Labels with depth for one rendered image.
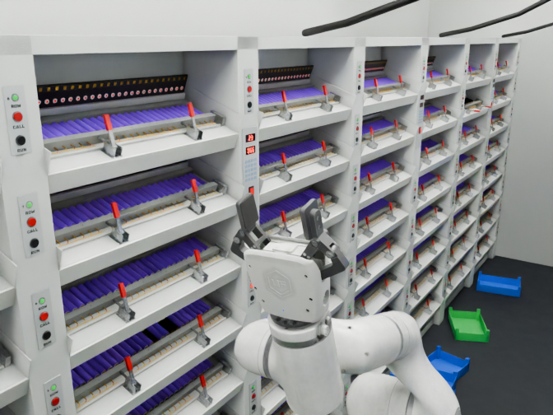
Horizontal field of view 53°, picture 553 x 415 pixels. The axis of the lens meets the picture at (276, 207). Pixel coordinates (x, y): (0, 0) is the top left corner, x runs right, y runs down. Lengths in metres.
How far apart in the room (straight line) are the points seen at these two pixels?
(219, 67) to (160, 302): 0.66
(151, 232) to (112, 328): 0.24
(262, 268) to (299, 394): 0.19
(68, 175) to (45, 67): 0.30
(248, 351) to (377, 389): 0.44
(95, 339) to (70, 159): 0.41
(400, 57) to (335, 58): 0.70
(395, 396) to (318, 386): 0.42
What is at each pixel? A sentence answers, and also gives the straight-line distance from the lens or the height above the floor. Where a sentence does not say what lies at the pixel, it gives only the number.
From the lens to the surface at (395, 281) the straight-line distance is 3.07.
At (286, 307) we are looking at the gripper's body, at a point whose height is 1.47.
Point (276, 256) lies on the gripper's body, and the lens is 0.68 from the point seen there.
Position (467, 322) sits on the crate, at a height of 0.00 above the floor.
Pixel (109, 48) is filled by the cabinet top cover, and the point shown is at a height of 1.78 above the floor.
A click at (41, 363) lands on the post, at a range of 1.28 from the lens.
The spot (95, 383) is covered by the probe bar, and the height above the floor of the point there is 1.00.
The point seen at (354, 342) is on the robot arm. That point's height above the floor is 1.34.
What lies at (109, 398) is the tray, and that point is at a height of 0.96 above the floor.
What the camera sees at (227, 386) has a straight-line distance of 1.85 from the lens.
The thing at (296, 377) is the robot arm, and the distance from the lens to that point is 0.78.
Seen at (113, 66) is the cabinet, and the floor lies 1.73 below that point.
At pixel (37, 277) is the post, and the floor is 1.35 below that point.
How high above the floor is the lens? 1.80
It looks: 17 degrees down
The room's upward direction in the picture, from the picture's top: straight up
